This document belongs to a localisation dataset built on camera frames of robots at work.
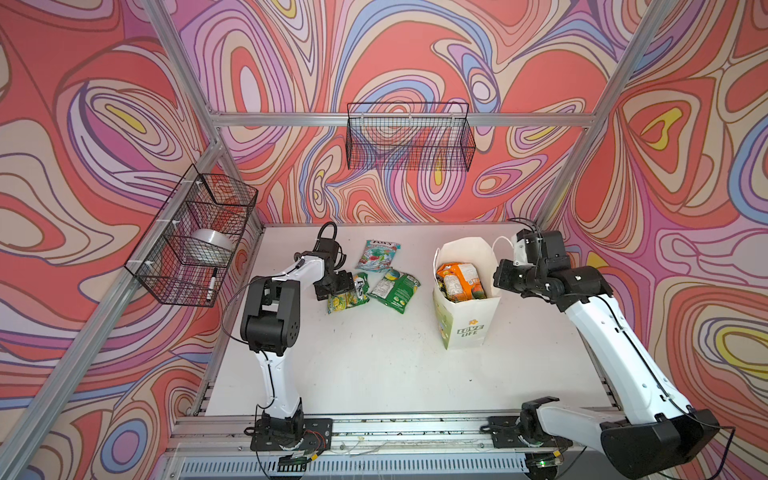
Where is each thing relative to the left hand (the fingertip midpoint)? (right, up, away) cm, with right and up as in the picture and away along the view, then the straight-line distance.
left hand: (346, 288), depth 100 cm
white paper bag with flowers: (+35, -6, -24) cm, 43 cm away
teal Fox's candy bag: (+10, +11, +7) cm, 17 cm away
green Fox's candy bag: (+16, 0, -2) cm, 16 cm away
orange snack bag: (+34, +4, -16) cm, 38 cm away
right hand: (+42, +5, -25) cm, 49 cm away
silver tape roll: (-29, +16, -27) cm, 43 cm away
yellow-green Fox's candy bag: (-1, -3, -5) cm, 6 cm away
